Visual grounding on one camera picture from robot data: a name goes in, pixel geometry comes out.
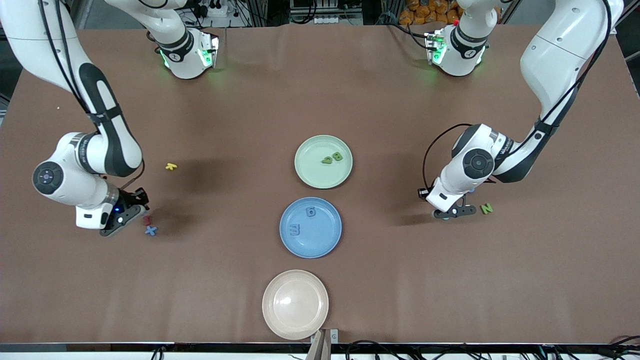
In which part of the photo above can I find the beige plate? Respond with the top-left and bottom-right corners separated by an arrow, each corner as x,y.
262,270 -> 330,341

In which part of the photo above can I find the bag of orange fruit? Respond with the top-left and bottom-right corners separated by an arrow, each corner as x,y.
398,0 -> 463,26

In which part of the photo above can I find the light green plate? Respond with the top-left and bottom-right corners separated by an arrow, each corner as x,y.
294,135 -> 354,190

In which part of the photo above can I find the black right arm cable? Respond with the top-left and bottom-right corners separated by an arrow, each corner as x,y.
37,0 -> 147,192

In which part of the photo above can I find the white power strip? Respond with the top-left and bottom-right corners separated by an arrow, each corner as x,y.
197,0 -> 229,18
314,14 -> 363,25

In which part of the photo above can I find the blue plate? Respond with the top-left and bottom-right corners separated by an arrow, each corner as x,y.
279,197 -> 343,259

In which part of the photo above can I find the table cover mat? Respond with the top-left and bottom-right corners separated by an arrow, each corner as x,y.
0,22 -> 640,346

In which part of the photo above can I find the black floor cable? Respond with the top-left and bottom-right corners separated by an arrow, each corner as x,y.
345,340 -> 401,360

